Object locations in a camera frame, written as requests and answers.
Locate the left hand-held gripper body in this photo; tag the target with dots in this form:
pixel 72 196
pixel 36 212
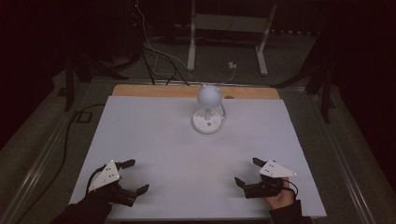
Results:
pixel 107 177

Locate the person's right hand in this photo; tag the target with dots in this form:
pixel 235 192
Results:
pixel 281 201

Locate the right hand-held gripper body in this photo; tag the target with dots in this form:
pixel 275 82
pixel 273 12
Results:
pixel 275 170

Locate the white plug adapter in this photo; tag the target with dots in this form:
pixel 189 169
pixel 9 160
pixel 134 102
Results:
pixel 232 65

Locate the white metal stand frame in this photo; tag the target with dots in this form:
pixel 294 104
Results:
pixel 191 46

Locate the white table mat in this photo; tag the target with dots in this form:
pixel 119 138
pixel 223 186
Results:
pixel 171 155

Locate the metal floor rail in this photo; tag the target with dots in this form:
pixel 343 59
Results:
pixel 342 161
pixel 31 183

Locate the small black floor box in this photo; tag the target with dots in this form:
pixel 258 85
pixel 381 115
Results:
pixel 84 117

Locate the black tripod stand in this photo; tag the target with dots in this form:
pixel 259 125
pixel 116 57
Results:
pixel 69 90
pixel 326 96

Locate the white round-headed desk lamp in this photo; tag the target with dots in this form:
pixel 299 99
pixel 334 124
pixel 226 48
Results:
pixel 208 123

